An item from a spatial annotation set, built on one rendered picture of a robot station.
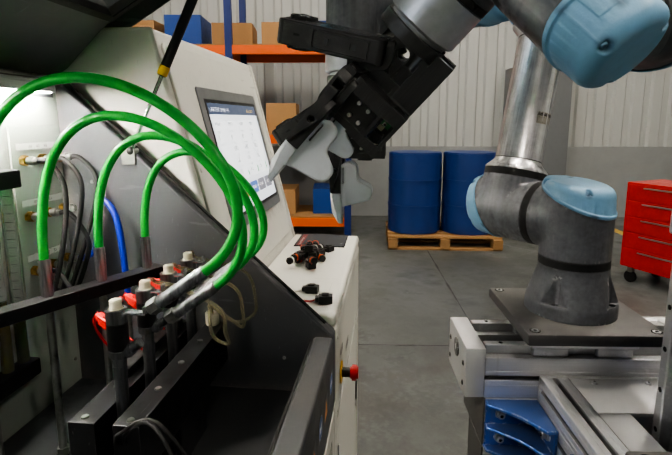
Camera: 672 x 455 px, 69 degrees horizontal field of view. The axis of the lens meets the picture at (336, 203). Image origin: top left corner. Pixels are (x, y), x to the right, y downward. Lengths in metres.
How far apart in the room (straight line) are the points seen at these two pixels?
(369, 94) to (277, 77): 6.71
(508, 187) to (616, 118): 7.03
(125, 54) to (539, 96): 0.80
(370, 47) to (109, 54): 0.71
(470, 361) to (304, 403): 0.29
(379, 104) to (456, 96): 6.74
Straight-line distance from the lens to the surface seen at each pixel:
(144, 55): 1.07
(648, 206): 4.70
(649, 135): 8.20
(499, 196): 0.96
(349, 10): 0.70
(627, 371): 1.00
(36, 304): 0.88
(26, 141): 1.04
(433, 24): 0.46
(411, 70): 0.49
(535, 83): 1.01
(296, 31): 0.51
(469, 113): 7.25
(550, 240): 0.91
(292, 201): 6.02
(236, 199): 0.63
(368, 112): 0.50
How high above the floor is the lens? 1.37
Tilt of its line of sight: 10 degrees down
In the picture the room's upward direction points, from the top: straight up
